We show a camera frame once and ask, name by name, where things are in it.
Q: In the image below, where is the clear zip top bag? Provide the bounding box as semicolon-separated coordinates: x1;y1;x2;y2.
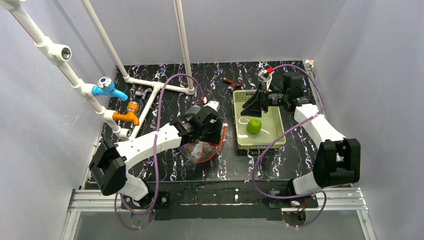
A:
175;106;228;164

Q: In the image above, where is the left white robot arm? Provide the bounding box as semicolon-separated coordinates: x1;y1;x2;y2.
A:
89;101;223;201

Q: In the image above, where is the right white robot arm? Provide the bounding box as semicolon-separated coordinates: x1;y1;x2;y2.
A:
241;68;361;199

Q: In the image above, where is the yellow-green plastic basket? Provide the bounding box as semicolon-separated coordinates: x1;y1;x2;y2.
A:
232;90;285;151

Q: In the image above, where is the grey metal faucet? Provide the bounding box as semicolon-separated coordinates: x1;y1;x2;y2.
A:
134;86;152;101

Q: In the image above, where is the orange plastic faucet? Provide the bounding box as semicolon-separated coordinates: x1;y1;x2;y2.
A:
112;101;140;126

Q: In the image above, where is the blue plastic faucet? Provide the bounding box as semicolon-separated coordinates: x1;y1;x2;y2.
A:
91;76;128;101

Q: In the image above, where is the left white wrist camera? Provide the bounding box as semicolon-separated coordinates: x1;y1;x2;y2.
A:
202;100;221;115

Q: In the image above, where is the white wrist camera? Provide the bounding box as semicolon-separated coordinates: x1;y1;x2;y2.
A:
202;100;221;115
257;67;275;90

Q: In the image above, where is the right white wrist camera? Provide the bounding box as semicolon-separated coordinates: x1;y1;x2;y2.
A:
257;67;275;90

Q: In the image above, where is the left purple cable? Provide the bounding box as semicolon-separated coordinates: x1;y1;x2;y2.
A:
114;73;208;231

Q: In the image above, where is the purple cable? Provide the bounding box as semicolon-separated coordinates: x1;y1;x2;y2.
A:
114;73;208;231
251;64;327;229

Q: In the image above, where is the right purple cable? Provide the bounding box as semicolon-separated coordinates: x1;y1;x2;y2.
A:
251;64;327;229

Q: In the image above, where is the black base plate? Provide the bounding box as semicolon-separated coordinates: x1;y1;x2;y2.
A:
120;178;327;222

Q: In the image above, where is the aluminium frame rail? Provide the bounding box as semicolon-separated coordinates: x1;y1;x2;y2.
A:
59;61;379;240

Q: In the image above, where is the white PVC pipe frame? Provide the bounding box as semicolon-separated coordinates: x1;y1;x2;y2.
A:
0;0;197;148

